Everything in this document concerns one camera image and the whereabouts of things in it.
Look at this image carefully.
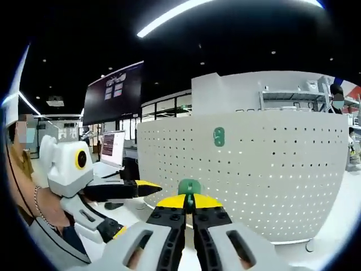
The small ceiling air conditioner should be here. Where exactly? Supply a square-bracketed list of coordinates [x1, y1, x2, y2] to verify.
[46, 95, 65, 107]

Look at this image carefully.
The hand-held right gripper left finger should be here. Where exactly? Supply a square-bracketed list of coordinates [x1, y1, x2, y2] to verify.
[93, 194, 187, 271]

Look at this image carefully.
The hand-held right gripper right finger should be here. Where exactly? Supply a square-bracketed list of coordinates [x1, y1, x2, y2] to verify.
[191, 193, 285, 271]

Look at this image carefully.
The person's left hand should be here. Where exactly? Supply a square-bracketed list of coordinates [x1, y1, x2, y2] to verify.
[39, 187, 76, 231]

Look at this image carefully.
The short ceiling light strip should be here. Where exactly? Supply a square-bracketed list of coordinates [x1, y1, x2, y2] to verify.
[1, 43, 42, 115]

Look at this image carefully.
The long ceiling light strip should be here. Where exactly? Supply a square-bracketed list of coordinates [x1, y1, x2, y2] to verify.
[137, 0, 325, 38]

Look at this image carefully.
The large black wall display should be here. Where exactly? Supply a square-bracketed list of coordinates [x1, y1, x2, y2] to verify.
[82, 60, 144, 126]

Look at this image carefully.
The grey metal shelf rack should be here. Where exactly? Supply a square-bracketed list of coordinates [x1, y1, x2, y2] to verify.
[259, 76, 333, 113]

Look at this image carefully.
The green hook assembly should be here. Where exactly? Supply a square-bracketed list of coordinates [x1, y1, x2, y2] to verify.
[177, 178, 201, 212]
[213, 126, 226, 147]

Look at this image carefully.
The white perforated mounting plate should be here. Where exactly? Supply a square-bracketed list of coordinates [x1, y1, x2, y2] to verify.
[137, 111, 349, 252]

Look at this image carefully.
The person's upper body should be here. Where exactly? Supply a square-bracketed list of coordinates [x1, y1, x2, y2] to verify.
[4, 112, 37, 187]

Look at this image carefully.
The white laptop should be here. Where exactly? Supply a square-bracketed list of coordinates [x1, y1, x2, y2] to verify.
[94, 130, 126, 178]

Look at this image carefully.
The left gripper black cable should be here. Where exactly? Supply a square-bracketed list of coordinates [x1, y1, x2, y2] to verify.
[5, 146, 37, 220]

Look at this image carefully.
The silver chain bracelet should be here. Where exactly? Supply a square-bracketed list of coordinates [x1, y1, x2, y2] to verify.
[33, 185, 59, 230]

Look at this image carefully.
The black framed glass partition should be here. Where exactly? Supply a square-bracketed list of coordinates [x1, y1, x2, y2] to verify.
[140, 89, 193, 125]

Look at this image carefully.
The black computer mouse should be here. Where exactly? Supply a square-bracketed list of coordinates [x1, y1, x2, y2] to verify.
[104, 201, 124, 211]

